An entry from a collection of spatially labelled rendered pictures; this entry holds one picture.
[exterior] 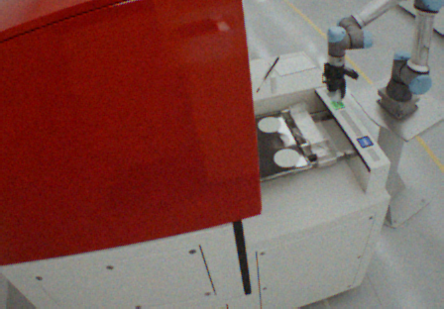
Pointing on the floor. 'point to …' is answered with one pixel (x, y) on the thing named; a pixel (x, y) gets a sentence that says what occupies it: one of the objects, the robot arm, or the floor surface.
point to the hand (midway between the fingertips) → (339, 101)
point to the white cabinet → (314, 260)
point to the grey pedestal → (400, 204)
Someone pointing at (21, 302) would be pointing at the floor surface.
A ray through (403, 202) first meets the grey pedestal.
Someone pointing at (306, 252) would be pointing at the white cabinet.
